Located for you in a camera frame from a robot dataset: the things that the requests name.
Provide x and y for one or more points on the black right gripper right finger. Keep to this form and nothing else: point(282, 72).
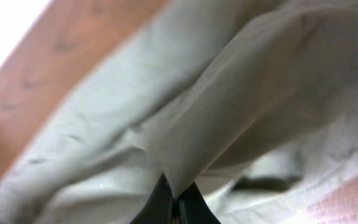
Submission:
point(192, 208)

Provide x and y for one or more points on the olive green shorts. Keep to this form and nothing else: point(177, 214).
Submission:
point(254, 101)

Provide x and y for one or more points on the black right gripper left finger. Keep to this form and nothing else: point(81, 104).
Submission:
point(159, 207)

